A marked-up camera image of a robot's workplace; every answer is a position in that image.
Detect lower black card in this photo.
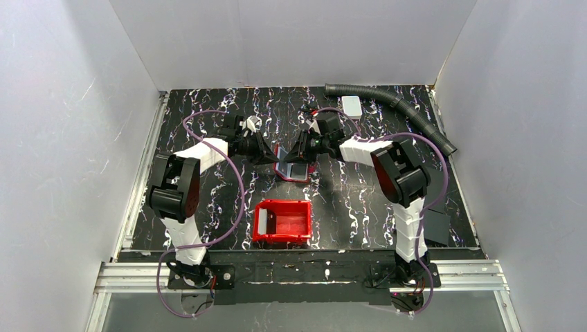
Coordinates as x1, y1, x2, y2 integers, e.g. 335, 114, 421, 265
423, 210, 451, 247

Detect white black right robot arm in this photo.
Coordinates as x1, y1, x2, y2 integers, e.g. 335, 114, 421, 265
284, 107, 431, 263

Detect aluminium frame rail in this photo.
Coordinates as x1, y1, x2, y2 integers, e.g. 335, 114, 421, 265
84, 91, 524, 332

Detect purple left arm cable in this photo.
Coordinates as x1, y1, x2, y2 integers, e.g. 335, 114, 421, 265
156, 109, 246, 320

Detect red plastic bin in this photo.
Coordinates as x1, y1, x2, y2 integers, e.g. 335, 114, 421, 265
252, 199, 312, 244

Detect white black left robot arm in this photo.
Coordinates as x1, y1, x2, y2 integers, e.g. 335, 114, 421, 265
145, 113, 278, 266

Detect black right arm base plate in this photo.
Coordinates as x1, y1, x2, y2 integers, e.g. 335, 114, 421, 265
363, 263, 442, 292

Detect white rectangular box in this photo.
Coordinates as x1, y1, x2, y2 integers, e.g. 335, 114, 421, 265
341, 95, 363, 120

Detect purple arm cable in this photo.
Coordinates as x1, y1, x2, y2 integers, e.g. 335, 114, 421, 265
316, 107, 451, 317
156, 109, 246, 320

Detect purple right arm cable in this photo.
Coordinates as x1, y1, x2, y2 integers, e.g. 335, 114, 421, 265
316, 107, 451, 317

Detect black grey pliers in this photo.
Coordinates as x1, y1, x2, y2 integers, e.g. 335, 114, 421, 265
299, 104, 320, 121

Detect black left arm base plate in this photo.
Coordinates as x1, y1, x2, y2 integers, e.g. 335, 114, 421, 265
165, 260, 235, 290

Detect grey corrugated hose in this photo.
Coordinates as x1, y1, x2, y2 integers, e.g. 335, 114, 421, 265
324, 82, 458, 157

